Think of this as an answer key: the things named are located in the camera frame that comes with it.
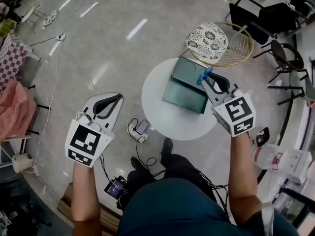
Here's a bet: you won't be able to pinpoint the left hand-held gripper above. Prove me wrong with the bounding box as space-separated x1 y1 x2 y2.
64 91 124 168

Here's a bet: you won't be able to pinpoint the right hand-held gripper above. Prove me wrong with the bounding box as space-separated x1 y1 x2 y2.
200 71 257 138

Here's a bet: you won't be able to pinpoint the blue scissors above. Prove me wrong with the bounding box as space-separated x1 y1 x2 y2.
195 67 213 87

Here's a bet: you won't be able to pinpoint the green storage box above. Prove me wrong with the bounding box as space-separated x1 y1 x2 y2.
162 56 210 115

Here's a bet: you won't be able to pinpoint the person's right forearm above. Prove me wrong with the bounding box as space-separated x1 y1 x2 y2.
228 131 263 227

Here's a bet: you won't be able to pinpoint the person's left forearm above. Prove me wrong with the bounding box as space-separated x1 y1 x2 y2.
71 162 102 236

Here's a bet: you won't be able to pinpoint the purple phone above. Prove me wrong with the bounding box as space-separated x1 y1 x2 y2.
135 119 150 136

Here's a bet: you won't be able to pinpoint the floral seat cushion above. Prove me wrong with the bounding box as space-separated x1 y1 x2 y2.
185 22 228 60

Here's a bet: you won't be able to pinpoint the person's left black shoe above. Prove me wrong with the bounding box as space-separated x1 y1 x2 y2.
130 156 144 172

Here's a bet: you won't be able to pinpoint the person's black shoe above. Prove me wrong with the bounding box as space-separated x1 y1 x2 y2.
160 137 174 157
130 156 144 172

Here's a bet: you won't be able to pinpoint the small white black-faced robot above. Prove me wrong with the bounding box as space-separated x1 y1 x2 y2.
254 126 270 148

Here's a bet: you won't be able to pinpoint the black round-back chair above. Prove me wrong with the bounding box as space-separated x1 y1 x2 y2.
253 39 309 84

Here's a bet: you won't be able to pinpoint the black armchair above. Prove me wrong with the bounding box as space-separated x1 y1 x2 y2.
224 0 304 45

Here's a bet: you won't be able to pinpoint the person's right black shoe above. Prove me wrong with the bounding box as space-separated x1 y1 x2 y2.
160 137 174 157

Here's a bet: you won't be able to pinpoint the grey chair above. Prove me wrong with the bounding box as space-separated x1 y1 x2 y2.
266 67 315 106

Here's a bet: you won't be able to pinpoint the black screen device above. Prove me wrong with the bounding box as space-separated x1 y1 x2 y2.
103 176 129 199

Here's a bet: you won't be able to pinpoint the clear red-printed plastic bag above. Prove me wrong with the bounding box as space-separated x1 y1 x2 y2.
252 143 289 171

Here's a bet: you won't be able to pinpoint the pink cloth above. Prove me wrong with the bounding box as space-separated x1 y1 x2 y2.
0 79 38 143

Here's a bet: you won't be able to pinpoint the person's black trousers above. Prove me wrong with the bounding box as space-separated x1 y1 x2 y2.
118 153 230 211

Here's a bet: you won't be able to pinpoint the white metal rack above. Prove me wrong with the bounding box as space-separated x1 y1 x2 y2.
0 133 33 169

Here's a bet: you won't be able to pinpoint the purple checkered cloth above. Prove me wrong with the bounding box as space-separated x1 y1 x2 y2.
0 32 29 93

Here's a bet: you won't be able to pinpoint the white round side table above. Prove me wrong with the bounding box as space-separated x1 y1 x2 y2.
20 4 48 33

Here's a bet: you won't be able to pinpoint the person's teal shirt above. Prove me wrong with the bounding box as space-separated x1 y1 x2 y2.
118 177 300 236

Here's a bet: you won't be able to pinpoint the gold wire chair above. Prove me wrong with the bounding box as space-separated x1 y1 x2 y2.
190 21 254 67

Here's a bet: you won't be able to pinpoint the black charging cable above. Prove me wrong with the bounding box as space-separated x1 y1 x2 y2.
127 117 158 172

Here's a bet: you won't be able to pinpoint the long white cable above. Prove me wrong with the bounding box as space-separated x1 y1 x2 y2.
31 39 61 201

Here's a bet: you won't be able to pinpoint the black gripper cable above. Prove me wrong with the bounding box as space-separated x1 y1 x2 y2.
99 155 112 182

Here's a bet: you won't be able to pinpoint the black cable bundle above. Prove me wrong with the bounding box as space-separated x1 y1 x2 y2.
196 170 232 221

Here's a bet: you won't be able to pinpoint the white arm strap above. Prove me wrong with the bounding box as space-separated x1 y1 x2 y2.
260 201 275 236

